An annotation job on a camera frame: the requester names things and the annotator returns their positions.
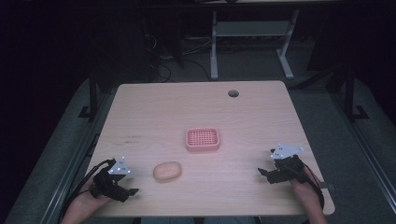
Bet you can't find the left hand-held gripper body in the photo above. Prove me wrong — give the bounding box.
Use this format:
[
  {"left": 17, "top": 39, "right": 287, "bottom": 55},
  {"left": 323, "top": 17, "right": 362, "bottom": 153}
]
[{"left": 90, "top": 156, "right": 132, "bottom": 202}]

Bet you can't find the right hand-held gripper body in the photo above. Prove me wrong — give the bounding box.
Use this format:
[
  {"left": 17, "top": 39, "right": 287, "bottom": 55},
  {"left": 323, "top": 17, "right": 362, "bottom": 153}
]
[{"left": 266, "top": 143, "right": 308, "bottom": 185}]

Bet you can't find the person's right hand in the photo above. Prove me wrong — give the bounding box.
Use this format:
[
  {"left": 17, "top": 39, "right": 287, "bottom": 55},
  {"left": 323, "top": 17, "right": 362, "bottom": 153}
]
[{"left": 289, "top": 164, "right": 323, "bottom": 203}]

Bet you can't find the person's left hand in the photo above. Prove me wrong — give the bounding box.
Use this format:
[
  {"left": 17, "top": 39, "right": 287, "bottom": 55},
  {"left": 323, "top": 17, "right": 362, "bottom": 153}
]
[{"left": 73, "top": 180, "right": 113, "bottom": 213}]

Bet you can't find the beige soap bar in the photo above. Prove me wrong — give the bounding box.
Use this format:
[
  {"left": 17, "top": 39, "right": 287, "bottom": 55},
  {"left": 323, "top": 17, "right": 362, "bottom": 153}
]
[{"left": 152, "top": 161, "right": 183, "bottom": 183}]

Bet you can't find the pink soap dish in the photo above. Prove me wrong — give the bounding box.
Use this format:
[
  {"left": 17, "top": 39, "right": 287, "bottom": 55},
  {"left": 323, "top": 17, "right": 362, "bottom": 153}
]
[{"left": 185, "top": 127, "right": 221, "bottom": 153}]

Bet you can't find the black metal stand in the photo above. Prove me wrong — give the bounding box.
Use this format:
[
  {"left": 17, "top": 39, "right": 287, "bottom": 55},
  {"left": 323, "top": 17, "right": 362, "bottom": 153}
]
[
  {"left": 341, "top": 64, "right": 371, "bottom": 122},
  {"left": 78, "top": 69, "right": 101, "bottom": 121}
]

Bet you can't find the white metal stand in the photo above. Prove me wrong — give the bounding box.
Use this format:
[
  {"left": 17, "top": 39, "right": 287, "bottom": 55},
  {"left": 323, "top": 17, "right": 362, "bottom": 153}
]
[{"left": 209, "top": 8, "right": 301, "bottom": 81}]

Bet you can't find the metal floor rail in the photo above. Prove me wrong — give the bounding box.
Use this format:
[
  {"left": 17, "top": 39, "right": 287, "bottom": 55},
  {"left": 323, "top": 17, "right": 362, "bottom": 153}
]
[
  {"left": 39, "top": 90, "right": 117, "bottom": 224},
  {"left": 329, "top": 90, "right": 396, "bottom": 204}
]

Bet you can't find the bundle of floor cables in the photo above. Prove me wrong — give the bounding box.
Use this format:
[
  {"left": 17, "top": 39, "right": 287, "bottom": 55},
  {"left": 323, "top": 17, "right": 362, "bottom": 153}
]
[{"left": 141, "top": 31, "right": 216, "bottom": 84}]

